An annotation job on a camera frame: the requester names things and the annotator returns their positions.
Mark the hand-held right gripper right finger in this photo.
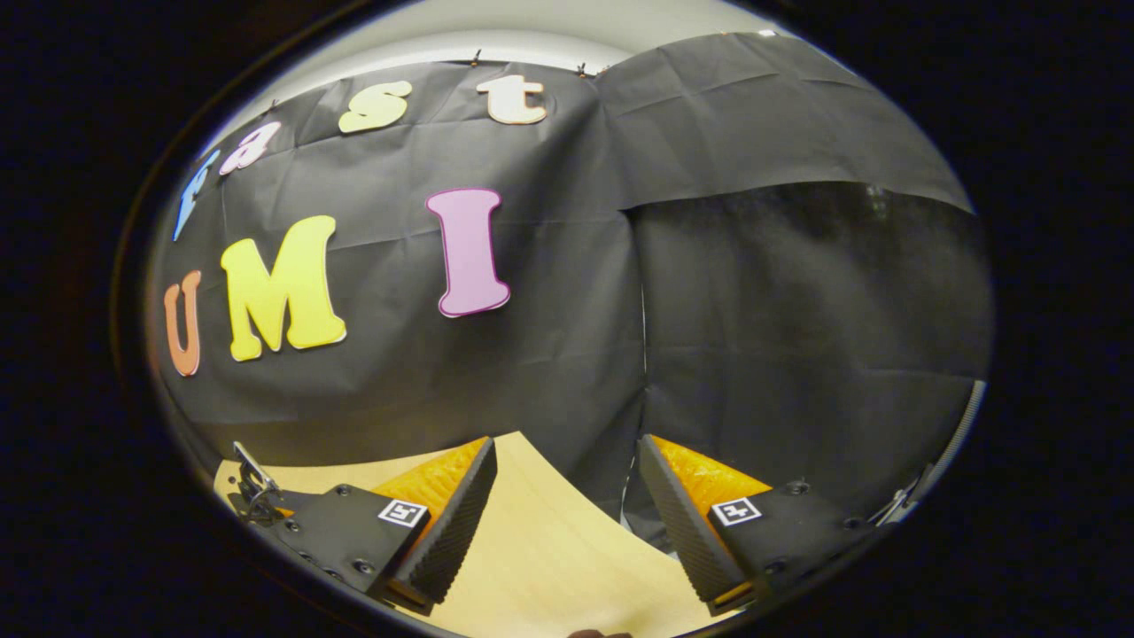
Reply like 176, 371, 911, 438
638, 433, 876, 618

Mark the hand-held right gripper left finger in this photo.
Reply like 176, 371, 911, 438
264, 436, 500, 616

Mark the black backdrop cloth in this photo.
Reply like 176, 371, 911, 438
146, 31, 995, 550

